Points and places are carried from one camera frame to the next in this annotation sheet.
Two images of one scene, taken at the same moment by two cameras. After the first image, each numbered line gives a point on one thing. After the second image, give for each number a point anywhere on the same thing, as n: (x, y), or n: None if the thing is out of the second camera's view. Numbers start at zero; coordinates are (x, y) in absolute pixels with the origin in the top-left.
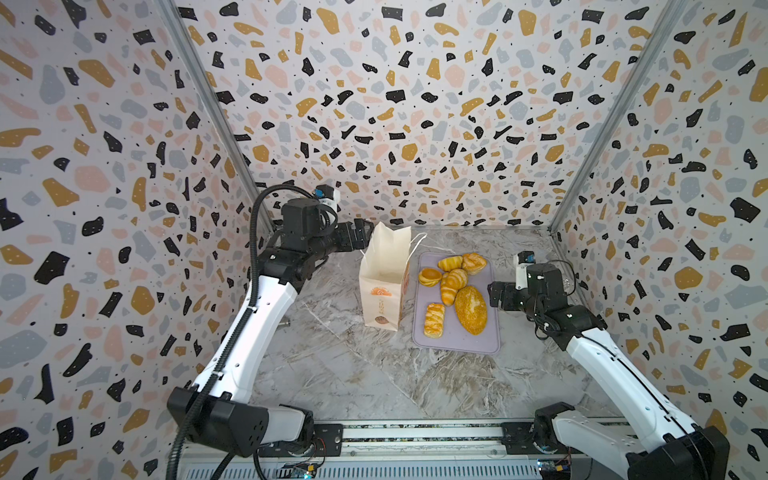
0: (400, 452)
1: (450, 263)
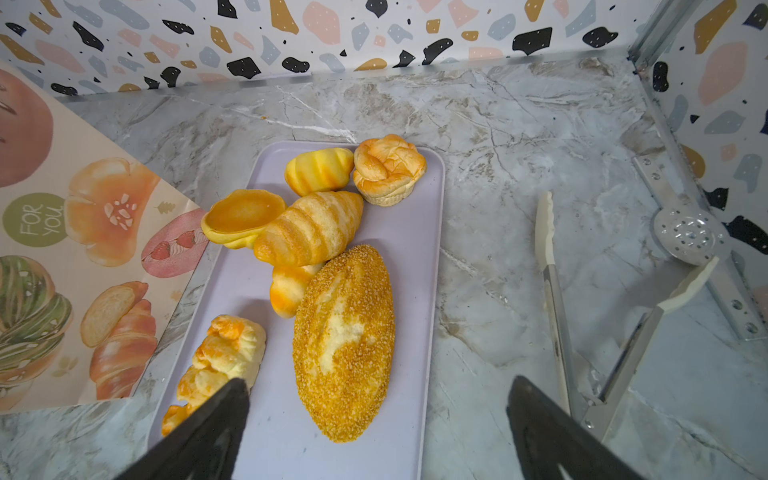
0: None
1: (319, 170)
